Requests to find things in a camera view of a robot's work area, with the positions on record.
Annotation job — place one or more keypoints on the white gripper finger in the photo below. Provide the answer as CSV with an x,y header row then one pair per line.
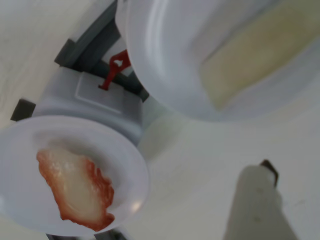
x,y
255,205

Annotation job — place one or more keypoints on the yellow egg sushi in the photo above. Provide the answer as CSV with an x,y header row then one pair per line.
x,y
252,57

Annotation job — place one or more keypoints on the small white plate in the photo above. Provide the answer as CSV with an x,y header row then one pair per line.
x,y
22,160

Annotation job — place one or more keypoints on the large white bowl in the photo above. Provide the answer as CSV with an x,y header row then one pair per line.
x,y
165,62

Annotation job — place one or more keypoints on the red and white clam sushi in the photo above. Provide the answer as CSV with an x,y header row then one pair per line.
x,y
77,190

